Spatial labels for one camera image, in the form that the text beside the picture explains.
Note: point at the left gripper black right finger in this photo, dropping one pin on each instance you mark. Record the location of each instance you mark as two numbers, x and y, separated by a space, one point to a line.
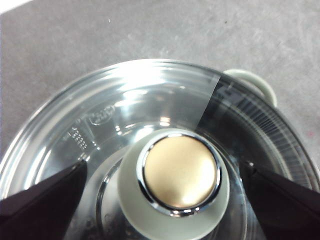
287 210

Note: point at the pale green electric pot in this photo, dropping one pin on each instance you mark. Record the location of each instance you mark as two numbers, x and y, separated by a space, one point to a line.
260 81

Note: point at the glass lid with green knob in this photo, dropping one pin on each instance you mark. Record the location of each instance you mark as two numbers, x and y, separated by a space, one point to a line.
180 172

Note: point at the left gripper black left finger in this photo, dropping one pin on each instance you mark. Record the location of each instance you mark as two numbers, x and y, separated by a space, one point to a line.
42 207

